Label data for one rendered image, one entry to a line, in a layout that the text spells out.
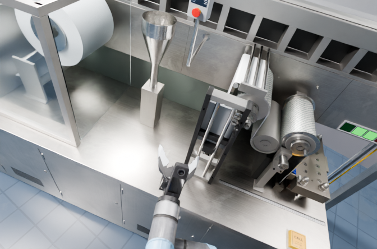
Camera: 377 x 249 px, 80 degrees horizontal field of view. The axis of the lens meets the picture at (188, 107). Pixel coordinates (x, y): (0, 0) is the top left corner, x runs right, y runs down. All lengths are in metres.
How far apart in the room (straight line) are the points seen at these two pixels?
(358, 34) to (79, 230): 2.05
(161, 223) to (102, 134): 0.73
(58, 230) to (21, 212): 0.32
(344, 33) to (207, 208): 0.96
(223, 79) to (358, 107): 0.68
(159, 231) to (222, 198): 0.54
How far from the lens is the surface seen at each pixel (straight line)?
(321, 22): 1.13
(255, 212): 1.21
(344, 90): 1.30
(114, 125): 1.33
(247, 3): 1.10
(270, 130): 1.05
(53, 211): 2.14
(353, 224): 2.81
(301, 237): 1.25
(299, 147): 1.04
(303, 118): 1.09
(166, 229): 0.70
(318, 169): 1.36
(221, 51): 1.19
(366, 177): 2.06
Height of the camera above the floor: 1.92
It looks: 44 degrees down
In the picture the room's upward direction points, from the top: 15 degrees clockwise
